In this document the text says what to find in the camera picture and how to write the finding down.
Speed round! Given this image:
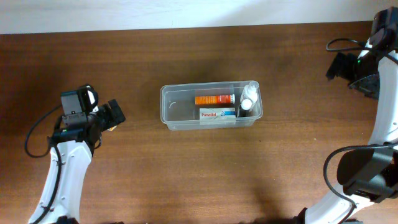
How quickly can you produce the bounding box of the small gold-lid jar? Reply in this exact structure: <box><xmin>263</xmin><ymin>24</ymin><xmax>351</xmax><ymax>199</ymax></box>
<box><xmin>107</xmin><ymin>126</ymin><xmax>117</xmax><ymax>131</ymax></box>

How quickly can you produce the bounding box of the white Panadol medicine box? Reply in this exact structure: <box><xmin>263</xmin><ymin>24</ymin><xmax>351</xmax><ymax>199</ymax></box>
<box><xmin>199</xmin><ymin>108</ymin><xmax>236</xmax><ymax>125</ymax></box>

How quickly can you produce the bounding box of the orange tablet tube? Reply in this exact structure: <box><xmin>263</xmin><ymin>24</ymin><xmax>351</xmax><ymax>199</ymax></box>
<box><xmin>195</xmin><ymin>94</ymin><xmax>235</xmax><ymax>105</ymax></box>

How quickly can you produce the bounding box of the white spray bottle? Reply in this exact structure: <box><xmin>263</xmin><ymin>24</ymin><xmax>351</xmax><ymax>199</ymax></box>
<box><xmin>240</xmin><ymin>81</ymin><xmax>259</xmax><ymax>111</ymax></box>

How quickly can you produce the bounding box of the black bottle white cap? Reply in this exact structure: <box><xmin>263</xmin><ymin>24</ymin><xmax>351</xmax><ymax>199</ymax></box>
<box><xmin>237</xmin><ymin>99</ymin><xmax>252</xmax><ymax>118</ymax></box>

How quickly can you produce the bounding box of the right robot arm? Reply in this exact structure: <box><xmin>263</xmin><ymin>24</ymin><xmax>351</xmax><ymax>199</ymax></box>
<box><xmin>291</xmin><ymin>6</ymin><xmax>397</xmax><ymax>223</ymax></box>

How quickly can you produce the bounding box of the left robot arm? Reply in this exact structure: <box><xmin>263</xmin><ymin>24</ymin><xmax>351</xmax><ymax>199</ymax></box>
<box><xmin>29</xmin><ymin>84</ymin><xmax>126</xmax><ymax>223</ymax></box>

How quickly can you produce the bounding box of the clear plastic container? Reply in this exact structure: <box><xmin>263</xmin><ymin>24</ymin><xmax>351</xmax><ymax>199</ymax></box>
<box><xmin>160</xmin><ymin>80</ymin><xmax>263</xmax><ymax>131</ymax></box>

